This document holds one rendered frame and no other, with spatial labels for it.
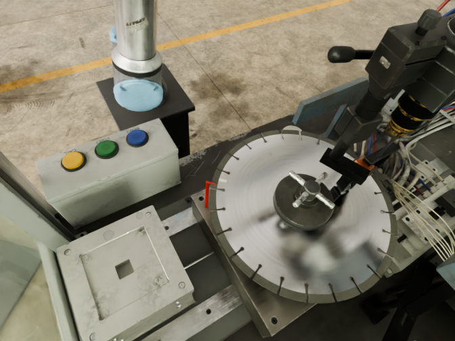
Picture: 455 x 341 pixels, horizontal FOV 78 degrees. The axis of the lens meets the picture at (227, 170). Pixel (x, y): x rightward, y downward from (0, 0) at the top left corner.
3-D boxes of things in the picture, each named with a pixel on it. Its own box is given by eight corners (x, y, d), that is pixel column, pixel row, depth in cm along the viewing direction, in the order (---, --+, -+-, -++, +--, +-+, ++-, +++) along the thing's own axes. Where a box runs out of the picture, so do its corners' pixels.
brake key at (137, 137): (133, 150, 64) (131, 145, 62) (126, 138, 66) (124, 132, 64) (149, 144, 65) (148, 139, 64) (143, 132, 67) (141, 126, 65)
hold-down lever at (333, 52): (353, 93, 34) (364, 74, 32) (319, 63, 37) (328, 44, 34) (396, 76, 37) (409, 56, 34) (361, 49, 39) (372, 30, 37)
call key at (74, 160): (68, 174, 59) (64, 170, 58) (63, 161, 61) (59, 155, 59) (87, 167, 61) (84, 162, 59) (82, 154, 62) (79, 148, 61)
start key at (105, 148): (101, 162, 62) (99, 157, 60) (96, 149, 63) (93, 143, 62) (120, 155, 63) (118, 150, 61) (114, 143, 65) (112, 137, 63)
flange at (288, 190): (286, 167, 57) (290, 160, 55) (338, 191, 55) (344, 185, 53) (264, 210, 52) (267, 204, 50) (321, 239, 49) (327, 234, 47)
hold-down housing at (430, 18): (344, 151, 45) (430, 28, 28) (327, 129, 47) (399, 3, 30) (371, 143, 47) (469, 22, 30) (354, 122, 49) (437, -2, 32)
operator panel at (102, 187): (74, 230, 67) (46, 201, 55) (62, 194, 72) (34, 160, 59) (181, 183, 77) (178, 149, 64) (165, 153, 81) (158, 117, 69)
